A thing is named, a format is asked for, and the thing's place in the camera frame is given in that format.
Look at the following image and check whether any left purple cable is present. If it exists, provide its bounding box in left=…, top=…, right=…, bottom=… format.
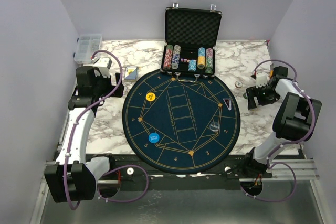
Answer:
left=62, top=50, right=150, bottom=210

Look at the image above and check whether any red white poker chip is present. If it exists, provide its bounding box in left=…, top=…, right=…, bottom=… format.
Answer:
left=235, top=81, right=243, bottom=88

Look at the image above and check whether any black mounting base rail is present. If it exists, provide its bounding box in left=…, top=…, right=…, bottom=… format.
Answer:
left=98, top=154, right=272, bottom=194

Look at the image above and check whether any yellow chip stack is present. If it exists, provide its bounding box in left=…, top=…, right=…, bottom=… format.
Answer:
left=197, top=47, right=206, bottom=69

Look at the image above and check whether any black aluminium chip case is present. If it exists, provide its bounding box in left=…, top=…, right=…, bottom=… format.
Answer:
left=160, top=3, right=222, bottom=79

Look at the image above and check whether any light blue chip stack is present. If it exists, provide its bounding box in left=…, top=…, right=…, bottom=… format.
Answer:
left=188, top=59, right=197, bottom=72

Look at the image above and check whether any red triangular card marker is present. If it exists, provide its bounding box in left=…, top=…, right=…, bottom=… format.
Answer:
left=223, top=98, right=232, bottom=111

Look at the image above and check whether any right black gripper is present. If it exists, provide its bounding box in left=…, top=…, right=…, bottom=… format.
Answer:
left=246, top=84, right=280, bottom=110

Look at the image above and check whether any clear dealer button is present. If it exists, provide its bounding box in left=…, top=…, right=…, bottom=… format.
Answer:
left=209, top=121, right=221, bottom=132

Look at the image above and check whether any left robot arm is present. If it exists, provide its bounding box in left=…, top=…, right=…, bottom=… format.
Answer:
left=44, top=66, right=124, bottom=203

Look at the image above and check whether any red white chip stack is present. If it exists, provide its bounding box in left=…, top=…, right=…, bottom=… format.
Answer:
left=163, top=45, right=173, bottom=70

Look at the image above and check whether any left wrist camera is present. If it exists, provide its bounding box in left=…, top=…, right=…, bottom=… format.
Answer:
left=92, top=57, right=112, bottom=78

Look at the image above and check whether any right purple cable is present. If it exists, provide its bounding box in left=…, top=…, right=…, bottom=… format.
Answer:
left=244, top=60, right=316, bottom=203

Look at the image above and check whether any round blue poker mat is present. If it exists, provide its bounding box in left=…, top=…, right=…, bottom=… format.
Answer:
left=122, top=70, right=241, bottom=174

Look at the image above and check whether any clear plastic organizer box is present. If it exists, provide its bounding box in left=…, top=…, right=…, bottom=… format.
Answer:
left=74, top=34, right=102, bottom=65

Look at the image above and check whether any yellow big blind button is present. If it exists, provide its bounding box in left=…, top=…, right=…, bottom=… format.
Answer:
left=145, top=92, right=156, bottom=102

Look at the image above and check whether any blue small blind button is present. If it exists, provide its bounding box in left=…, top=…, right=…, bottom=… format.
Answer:
left=148, top=132, right=160, bottom=144

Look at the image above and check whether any blue grey chip stack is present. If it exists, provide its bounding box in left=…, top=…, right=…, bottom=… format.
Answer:
left=171, top=45, right=181, bottom=69

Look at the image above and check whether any pink green chip stack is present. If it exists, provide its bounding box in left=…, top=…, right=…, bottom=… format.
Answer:
left=205, top=48, right=213, bottom=74

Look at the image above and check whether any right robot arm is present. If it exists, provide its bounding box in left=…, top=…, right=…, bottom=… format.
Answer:
left=241, top=77, right=322, bottom=178

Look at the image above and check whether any blue playing card box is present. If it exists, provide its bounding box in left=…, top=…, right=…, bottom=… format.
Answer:
left=124, top=66, right=138, bottom=81

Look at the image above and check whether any purple cable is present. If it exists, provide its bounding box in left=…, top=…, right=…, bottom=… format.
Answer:
left=244, top=60, right=316, bottom=203
left=62, top=50, right=150, bottom=210

